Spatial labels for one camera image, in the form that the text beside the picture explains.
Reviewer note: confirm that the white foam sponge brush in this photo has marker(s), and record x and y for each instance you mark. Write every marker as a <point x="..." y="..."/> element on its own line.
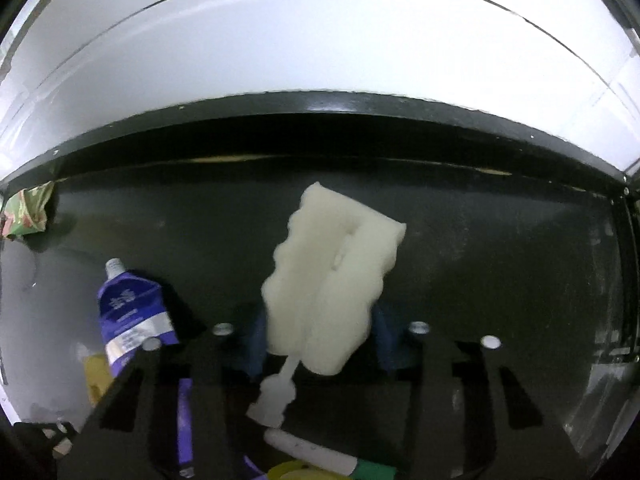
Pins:
<point x="330" y="270"/>

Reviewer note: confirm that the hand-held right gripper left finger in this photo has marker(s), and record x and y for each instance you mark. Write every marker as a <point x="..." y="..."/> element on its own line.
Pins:
<point x="254" y="345"/>

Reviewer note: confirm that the yellow sponge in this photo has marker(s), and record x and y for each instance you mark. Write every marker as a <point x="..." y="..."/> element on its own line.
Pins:
<point x="97" y="375"/>

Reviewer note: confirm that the yellow tape roll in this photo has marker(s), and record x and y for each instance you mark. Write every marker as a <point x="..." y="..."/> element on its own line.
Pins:
<point x="295" y="472"/>

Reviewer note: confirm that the grey black plastic tool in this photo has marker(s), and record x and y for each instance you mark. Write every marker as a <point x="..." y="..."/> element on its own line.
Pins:
<point x="40" y="437"/>

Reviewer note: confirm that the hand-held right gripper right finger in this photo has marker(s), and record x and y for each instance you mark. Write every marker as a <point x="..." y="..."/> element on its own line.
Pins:
<point x="385" y="342"/>

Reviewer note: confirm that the purple squeeze tube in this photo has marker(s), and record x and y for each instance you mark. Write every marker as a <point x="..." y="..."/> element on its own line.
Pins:
<point x="130" y="310"/>

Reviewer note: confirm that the white green marker pen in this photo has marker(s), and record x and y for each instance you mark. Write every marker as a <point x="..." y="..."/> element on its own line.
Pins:
<point x="320" y="452"/>

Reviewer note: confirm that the green pink snack bag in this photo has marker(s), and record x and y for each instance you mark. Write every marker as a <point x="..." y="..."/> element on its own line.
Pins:
<point x="25" y="210"/>

